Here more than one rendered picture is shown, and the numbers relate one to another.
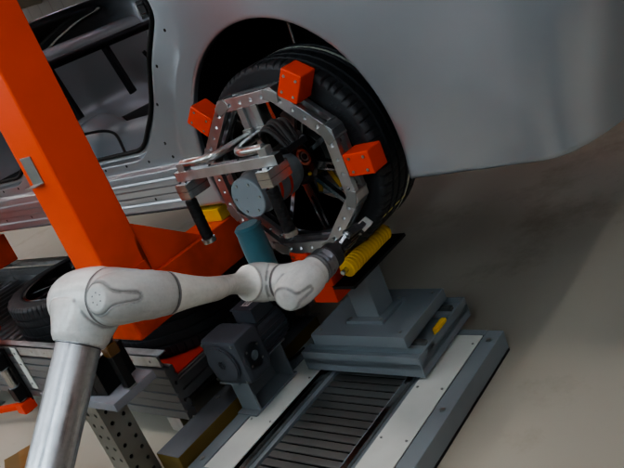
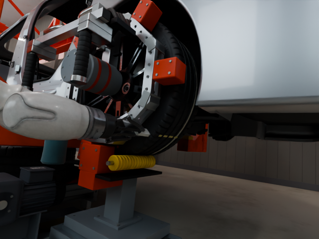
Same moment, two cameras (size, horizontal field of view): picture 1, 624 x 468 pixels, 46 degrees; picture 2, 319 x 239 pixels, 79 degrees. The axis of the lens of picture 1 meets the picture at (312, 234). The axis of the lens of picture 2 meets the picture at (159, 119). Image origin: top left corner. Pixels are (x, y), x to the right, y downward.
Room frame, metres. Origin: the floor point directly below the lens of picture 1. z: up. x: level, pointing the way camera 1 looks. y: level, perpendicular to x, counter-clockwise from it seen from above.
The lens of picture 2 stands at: (1.37, -0.09, 0.60)
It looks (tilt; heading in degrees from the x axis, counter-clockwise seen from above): 7 degrees up; 351
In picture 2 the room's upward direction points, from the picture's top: 6 degrees clockwise
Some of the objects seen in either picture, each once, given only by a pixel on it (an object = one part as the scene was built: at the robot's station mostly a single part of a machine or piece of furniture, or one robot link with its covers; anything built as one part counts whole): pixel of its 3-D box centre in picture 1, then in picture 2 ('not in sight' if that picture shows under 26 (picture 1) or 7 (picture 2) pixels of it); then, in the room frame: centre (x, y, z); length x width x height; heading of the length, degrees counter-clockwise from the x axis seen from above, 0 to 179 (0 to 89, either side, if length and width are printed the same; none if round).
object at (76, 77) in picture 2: (280, 210); (82, 56); (1.94, 0.05, 0.83); 0.04 x 0.04 x 0.16
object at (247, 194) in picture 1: (268, 183); (93, 75); (2.17, 0.06, 0.85); 0.21 x 0.14 x 0.14; 136
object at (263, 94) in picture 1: (281, 173); (107, 80); (2.22, 0.01, 0.85); 0.54 x 0.07 x 0.54; 46
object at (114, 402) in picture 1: (96, 385); not in sight; (2.20, 0.84, 0.44); 0.43 x 0.17 x 0.03; 46
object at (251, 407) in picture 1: (266, 344); (29, 207); (2.37, 0.30, 0.26); 0.42 x 0.18 x 0.35; 136
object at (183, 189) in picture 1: (192, 186); (42, 50); (2.19, 0.28, 0.93); 0.09 x 0.05 x 0.05; 136
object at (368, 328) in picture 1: (367, 288); (120, 198); (2.35, -0.10, 0.32); 0.40 x 0.30 x 0.28; 46
